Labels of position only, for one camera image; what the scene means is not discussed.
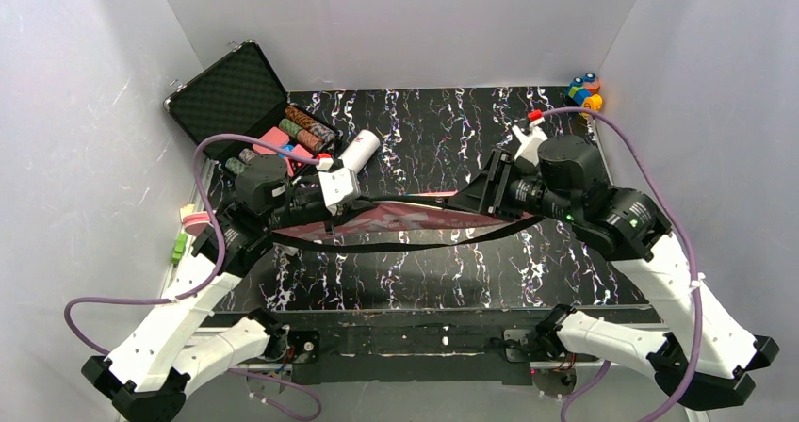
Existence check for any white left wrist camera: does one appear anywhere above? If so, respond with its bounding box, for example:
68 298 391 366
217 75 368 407
318 168 362 215

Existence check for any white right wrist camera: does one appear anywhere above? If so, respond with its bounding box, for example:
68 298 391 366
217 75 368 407
512 109 547 166

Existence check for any beige wooden block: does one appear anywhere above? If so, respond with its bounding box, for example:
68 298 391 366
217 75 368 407
179 203 194 219

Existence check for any pink racket cover bag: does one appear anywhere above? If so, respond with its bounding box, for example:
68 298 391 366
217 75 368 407
179 191 545 255

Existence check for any black front mounting base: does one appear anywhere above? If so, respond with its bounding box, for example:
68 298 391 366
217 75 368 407
277 308 550 385

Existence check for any black poker chip case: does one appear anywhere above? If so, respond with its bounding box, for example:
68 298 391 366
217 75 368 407
163 40 343 180

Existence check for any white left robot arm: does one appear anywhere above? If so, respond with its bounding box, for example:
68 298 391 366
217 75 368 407
81 211 299 421

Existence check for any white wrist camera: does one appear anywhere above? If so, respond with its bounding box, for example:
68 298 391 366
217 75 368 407
512 109 547 166
318 168 362 215

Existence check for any green clip on rail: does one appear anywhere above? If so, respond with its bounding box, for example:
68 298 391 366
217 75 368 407
171 232 188 266

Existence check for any white shuttlecock tube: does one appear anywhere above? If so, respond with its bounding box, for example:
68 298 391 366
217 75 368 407
340 130 381 174

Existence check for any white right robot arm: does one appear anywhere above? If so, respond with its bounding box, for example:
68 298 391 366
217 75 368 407
448 136 779 411

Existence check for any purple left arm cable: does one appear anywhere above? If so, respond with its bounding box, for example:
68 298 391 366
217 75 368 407
63 133 338 422

